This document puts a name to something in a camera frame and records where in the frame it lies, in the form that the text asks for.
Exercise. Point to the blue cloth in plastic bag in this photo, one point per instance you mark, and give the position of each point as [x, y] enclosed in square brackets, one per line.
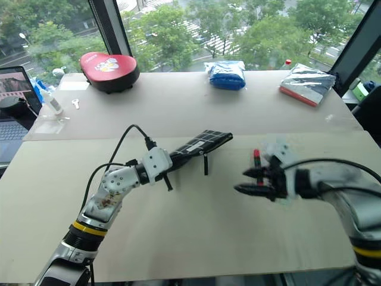
[226, 76]

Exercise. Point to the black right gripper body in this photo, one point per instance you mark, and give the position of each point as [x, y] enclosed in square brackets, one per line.
[276, 183]

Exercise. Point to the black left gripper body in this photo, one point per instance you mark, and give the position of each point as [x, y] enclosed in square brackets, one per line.
[173, 164]

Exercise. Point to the grey red cloth in bag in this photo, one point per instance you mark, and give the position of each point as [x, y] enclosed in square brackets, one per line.
[308, 85]

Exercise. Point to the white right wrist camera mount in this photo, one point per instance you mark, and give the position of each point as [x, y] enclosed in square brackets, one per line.
[279, 152]

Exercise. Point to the small white glue bottle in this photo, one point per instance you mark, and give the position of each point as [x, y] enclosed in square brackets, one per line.
[52, 102]

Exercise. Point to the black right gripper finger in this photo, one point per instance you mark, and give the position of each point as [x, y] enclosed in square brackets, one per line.
[253, 190]
[254, 173]

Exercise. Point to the red-capped clear bottle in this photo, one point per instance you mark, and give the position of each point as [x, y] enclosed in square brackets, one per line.
[287, 63]

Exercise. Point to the black window frame post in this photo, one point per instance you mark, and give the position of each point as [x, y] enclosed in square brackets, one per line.
[111, 26]
[355, 38]

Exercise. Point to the small white key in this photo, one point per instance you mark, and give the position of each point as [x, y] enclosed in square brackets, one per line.
[76, 103]

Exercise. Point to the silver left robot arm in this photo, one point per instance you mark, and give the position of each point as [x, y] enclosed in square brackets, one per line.
[104, 202]

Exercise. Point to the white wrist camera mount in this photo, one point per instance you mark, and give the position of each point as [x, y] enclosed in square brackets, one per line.
[279, 152]
[156, 164]

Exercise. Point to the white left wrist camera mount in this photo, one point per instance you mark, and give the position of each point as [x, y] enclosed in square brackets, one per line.
[156, 164]

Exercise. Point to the open laptop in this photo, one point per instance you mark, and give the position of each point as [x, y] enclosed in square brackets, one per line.
[13, 119]

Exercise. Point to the red marker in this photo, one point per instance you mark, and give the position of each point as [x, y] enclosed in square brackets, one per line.
[256, 159]

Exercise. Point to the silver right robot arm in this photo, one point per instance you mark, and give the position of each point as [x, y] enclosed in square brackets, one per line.
[345, 193]

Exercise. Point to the green white device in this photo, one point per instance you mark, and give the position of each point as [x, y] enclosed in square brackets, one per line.
[358, 88]

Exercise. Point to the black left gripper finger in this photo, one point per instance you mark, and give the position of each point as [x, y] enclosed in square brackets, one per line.
[192, 159]

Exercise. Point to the red heart-shaped pad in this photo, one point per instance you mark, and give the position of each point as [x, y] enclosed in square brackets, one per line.
[108, 70]

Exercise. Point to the black grid pouch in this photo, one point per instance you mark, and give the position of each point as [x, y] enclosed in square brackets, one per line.
[205, 140]

